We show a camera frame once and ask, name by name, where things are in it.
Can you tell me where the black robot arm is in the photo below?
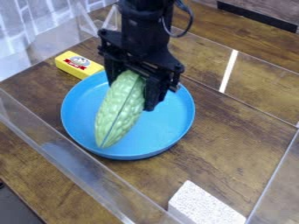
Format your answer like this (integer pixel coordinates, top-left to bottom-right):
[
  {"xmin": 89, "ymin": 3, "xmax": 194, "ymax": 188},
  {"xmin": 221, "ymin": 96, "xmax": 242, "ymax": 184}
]
[{"xmin": 98, "ymin": 0, "xmax": 185, "ymax": 111}]

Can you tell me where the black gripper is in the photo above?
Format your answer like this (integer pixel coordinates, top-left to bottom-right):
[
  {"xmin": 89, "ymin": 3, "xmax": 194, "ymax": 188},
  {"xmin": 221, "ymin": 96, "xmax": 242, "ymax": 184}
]
[{"xmin": 98, "ymin": 5, "xmax": 185, "ymax": 111}]

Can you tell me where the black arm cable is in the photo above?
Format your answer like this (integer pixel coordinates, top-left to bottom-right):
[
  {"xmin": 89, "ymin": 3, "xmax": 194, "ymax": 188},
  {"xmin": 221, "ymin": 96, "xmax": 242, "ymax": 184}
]
[{"xmin": 162, "ymin": 0, "xmax": 195, "ymax": 39}]

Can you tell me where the white speckled foam block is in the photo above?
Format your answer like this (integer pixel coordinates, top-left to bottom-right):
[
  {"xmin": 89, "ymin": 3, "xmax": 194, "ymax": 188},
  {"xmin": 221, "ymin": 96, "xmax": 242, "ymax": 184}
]
[{"xmin": 169, "ymin": 180, "xmax": 247, "ymax": 224}]

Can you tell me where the green bitter gourd toy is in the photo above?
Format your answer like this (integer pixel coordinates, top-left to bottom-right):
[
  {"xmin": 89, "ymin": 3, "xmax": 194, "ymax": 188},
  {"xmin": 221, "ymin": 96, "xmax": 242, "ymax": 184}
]
[{"xmin": 95, "ymin": 70, "xmax": 146, "ymax": 148}]

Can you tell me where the yellow rectangular box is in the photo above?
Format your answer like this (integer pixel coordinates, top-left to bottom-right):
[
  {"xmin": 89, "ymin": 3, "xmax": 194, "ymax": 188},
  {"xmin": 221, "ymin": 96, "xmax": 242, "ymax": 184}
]
[{"xmin": 55, "ymin": 51, "xmax": 105, "ymax": 80}]

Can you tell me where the clear acrylic enclosure wall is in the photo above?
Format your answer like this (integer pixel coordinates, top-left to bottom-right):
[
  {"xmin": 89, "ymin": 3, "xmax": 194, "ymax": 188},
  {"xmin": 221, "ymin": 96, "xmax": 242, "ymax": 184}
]
[{"xmin": 0, "ymin": 0, "xmax": 299, "ymax": 224}]

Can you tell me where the blue round tray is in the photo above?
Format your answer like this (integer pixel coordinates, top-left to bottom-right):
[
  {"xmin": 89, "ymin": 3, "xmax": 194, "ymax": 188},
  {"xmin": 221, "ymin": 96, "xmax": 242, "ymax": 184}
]
[{"xmin": 61, "ymin": 72, "xmax": 195, "ymax": 160}]

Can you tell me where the black baseboard strip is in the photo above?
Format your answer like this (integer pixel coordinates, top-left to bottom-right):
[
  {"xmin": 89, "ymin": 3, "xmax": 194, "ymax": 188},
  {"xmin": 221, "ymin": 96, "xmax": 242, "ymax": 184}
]
[{"xmin": 217, "ymin": 0, "xmax": 299, "ymax": 33}]

